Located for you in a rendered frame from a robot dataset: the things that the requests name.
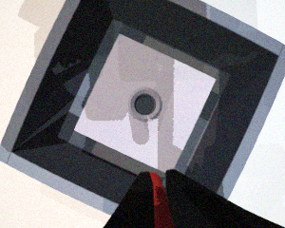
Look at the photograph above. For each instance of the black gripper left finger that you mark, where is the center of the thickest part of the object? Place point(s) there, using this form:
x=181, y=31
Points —
x=136, y=210

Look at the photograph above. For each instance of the red peg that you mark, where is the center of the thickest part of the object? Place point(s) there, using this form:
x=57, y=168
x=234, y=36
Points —
x=162, y=218

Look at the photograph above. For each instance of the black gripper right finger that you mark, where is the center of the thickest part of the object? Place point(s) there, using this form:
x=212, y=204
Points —
x=195, y=206

